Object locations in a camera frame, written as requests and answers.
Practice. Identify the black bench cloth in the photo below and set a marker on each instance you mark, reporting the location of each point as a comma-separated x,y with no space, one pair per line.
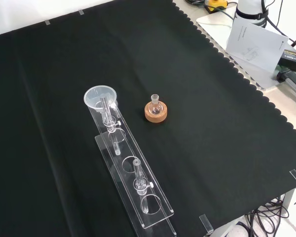
212,123

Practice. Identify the small round-bottom glass flask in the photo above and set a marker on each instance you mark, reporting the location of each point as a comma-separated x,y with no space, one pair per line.
155,108

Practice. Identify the grey tape piece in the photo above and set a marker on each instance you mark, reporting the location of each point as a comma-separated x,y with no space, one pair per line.
47,22
81,11

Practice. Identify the yellow stop button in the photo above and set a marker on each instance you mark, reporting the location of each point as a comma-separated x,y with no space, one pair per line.
215,3

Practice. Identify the white paper booklet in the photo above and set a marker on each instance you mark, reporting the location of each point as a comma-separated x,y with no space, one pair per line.
256,44

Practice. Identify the clear plastic funnel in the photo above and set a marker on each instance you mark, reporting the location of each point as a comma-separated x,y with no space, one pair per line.
93,102

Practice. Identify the black power adapter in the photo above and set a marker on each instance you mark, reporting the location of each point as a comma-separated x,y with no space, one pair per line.
293,58

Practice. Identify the clear acrylic funnel stand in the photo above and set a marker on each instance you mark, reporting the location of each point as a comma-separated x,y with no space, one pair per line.
138,177

